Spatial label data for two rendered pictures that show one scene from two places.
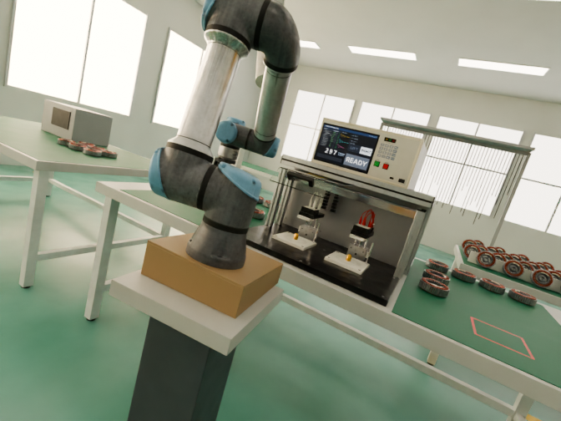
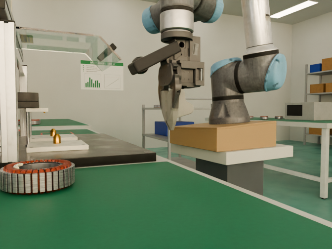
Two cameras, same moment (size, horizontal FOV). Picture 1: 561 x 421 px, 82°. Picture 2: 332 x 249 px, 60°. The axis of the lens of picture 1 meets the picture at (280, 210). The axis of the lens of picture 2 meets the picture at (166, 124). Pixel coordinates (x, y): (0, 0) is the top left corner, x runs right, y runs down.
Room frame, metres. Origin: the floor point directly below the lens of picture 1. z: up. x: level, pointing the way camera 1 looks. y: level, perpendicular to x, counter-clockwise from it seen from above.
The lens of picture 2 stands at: (1.75, 0.66, 0.88)
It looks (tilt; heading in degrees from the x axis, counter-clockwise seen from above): 3 degrees down; 221
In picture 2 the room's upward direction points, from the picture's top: straight up
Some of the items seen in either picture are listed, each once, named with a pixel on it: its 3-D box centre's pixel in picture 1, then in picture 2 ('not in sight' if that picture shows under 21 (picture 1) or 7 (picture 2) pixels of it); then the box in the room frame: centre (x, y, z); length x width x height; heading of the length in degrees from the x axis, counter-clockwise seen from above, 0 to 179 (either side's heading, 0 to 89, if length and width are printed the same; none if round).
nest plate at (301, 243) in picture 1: (295, 240); (57, 145); (1.35, -0.09, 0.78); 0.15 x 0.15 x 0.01; 65
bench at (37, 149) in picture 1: (45, 183); not in sight; (2.48, 1.87, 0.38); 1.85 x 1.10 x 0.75; 65
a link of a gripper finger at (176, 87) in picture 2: not in sight; (173, 88); (1.27, 0.27, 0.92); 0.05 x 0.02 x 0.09; 66
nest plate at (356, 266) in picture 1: (347, 261); (53, 137); (1.24, -0.31, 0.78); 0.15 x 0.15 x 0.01; 65
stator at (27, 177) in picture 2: not in sight; (39, 175); (1.53, 0.20, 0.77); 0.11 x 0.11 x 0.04
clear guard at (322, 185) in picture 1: (313, 183); (52, 52); (1.35, -0.10, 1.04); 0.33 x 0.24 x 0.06; 155
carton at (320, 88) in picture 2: not in sight; (321, 88); (-6.05, -1.14, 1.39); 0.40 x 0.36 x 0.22; 156
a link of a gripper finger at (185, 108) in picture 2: not in sight; (181, 109); (1.25, 0.27, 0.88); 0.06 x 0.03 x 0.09; 156
